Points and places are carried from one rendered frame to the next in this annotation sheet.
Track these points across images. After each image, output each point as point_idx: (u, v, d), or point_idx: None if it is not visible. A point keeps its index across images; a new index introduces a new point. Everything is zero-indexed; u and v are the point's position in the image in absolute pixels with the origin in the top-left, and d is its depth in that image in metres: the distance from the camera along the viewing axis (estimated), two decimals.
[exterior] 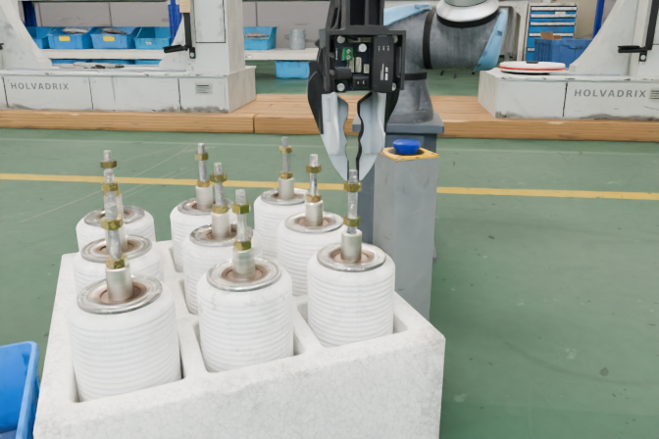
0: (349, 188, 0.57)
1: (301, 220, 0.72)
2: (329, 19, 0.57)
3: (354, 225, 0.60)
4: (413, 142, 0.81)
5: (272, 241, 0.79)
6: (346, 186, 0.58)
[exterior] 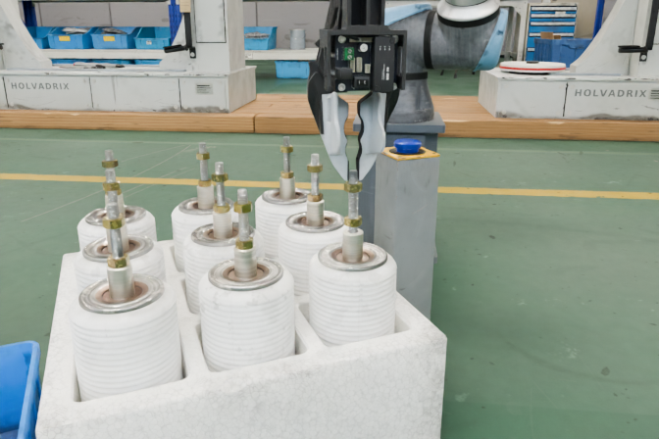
0: (362, 186, 0.58)
1: (302, 220, 0.72)
2: (329, 19, 0.57)
3: (349, 226, 0.60)
4: (414, 142, 0.81)
5: (273, 241, 0.79)
6: (360, 186, 0.58)
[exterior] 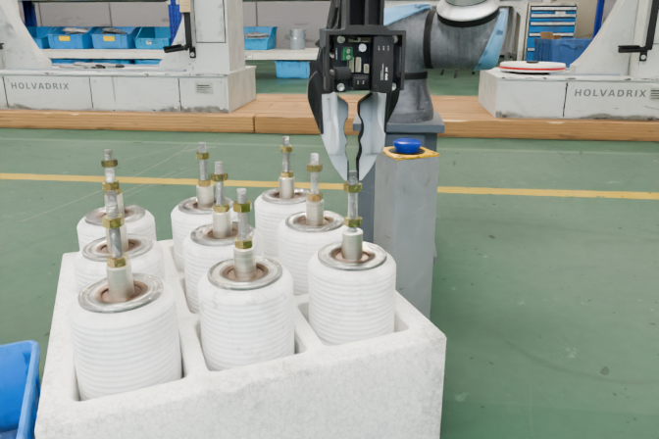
0: (348, 184, 0.59)
1: (301, 219, 0.72)
2: (329, 19, 0.57)
3: (352, 228, 0.59)
4: (414, 141, 0.81)
5: (273, 240, 0.79)
6: (352, 183, 0.59)
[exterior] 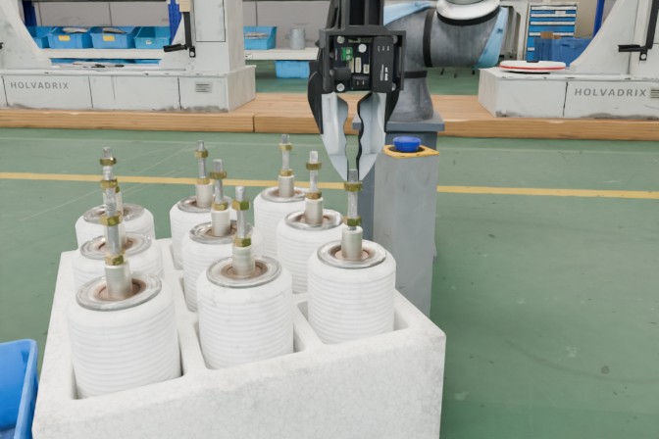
0: (347, 187, 0.57)
1: (301, 218, 0.71)
2: (329, 19, 0.57)
3: (355, 225, 0.60)
4: (413, 139, 0.80)
5: (272, 239, 0.79)
6: (345, 185, 0.58)
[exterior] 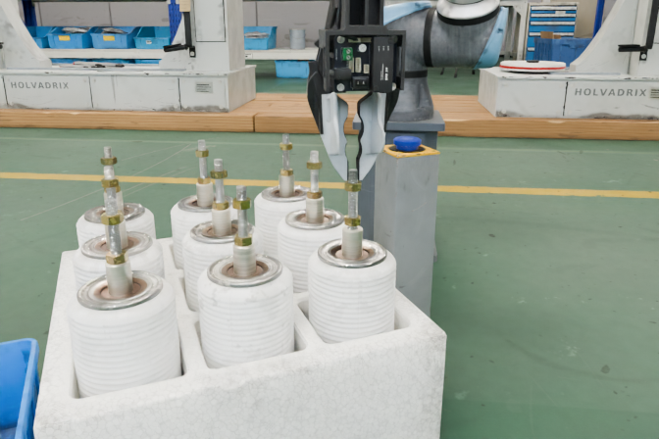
0: (354, 183, 0.59)
1: (301, 218, 0.71)
2: (329, 19, 0.57)
3: (349, 227, 0.59)
4: (414, 139, 0.80)
5: (273, 238, 0.79)
6: (357, 182, 0.59)
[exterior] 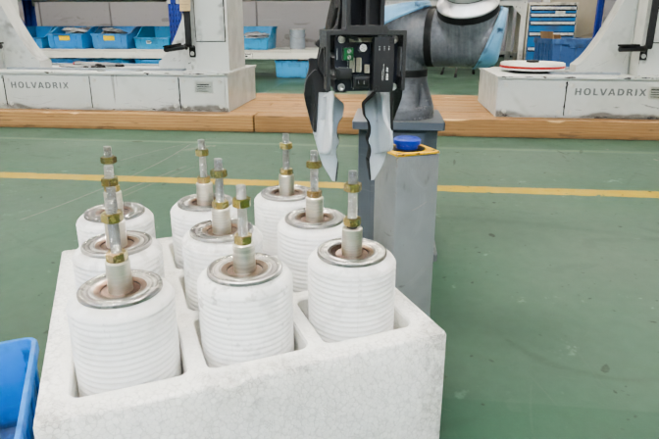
0: (358, 188, 0.58)
1: (301, 217, 0.71)
2: (329, 19, 0.57)
3: None
4: (414, 138, 0.80)
5: (272, 238, 0.79)
6: (354, 187, 0.57)
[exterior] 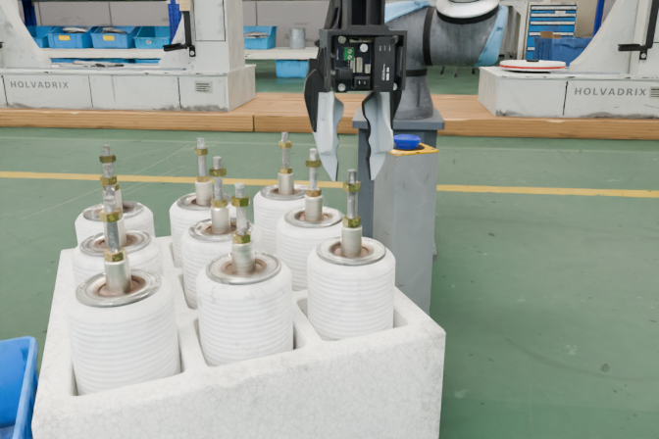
0: (355, 183, 0.59)
1: (300, 216, 0.71)
2: (329, 19, 0.57)
3: (348, 227, 0.59)
4: (413, 137, 0.80)
5: (272, 237, 0.79)
6: (358, 183, 0.59)
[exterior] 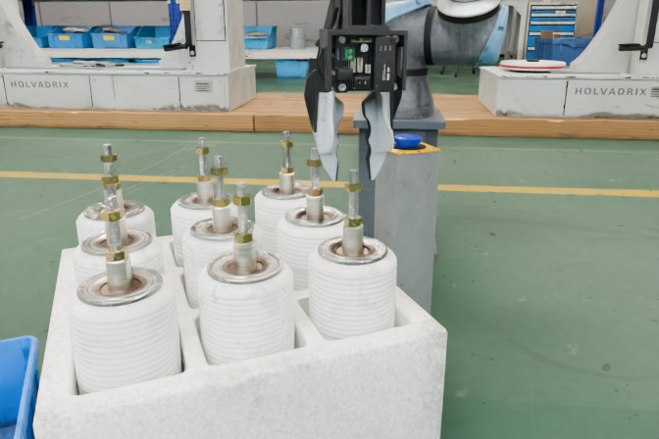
0: (344, 185, 0.58)
1: (302, 215, 0.71)
2: (329, 19, 0.57)
3: None
4: (414, 136, 0.80)
5: (273, 236, 0.79)
6: (346, 183, 0.59)
